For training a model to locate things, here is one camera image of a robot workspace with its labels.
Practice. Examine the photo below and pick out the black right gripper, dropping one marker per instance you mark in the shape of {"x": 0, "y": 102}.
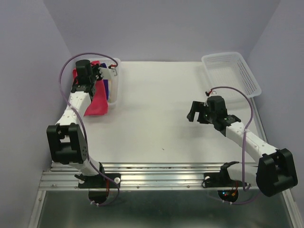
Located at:
{"x": 196, "y": 106}

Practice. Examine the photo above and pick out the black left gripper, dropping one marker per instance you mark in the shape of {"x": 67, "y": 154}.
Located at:
{"x": 96, "y": 68}

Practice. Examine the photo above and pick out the purple towel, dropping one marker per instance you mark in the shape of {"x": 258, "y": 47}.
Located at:
{"x": 106, "y": 86}

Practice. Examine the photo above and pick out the pink towel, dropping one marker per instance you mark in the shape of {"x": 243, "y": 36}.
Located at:
{"x": 99, "y": 104}

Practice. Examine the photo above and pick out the blue orange dotted towel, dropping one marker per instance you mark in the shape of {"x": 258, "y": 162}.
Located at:
{"x": 110, "y": 91}

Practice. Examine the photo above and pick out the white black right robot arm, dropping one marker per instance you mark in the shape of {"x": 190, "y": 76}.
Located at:
{"x": 274, "y": 171}

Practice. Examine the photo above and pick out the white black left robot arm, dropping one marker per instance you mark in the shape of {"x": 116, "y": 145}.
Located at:
{"x": 67, "y": 139}

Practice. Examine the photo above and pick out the white perforated left basket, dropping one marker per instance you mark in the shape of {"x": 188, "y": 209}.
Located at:
{"x": 114, "y": 80}

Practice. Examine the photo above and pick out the white perforated basket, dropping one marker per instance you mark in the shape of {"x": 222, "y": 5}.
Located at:
{"x": 230, "y": 70}
{"x": 114, "y": 80}

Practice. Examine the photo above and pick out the white perforated right basket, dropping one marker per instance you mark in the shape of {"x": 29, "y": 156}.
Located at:
{"x": 230, "y": 70}

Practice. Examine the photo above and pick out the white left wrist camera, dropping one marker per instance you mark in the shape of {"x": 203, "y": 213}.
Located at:
{"x": 108, "y": 73}

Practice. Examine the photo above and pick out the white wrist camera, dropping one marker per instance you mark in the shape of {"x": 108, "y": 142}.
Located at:
{"x": 210, "y": 93}
{"x": 108, "y": 73}

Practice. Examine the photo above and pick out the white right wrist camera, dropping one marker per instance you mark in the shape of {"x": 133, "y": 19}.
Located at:
{"x": 210, "y": 93}

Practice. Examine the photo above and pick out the aluminium rail frame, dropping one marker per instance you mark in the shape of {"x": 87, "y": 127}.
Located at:
{"x": 156, "y": 195}

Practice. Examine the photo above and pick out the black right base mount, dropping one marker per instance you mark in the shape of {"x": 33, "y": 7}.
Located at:
{"x": 228, "y": 188}

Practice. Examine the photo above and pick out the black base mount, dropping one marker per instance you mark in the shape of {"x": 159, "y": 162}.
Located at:
{"x": 99, "y": 187}
{"x": 228, "y": 188}

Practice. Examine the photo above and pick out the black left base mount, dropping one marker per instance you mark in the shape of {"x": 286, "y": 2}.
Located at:
{"x": 99, "y": 187}

